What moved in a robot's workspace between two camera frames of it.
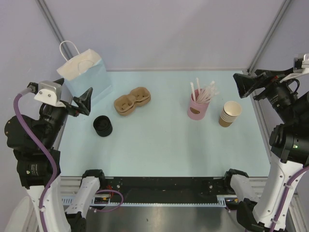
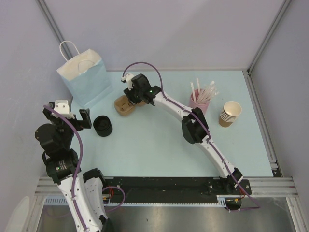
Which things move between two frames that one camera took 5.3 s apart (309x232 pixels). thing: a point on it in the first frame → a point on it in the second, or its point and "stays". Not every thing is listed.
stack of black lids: x=103 y=125 stays
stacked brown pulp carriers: x=125 y=104 stays
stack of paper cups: x=230 y=111 stays
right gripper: x=245 y=83 → x=130 y=94
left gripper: x=83 y=103 → x=84 y=113
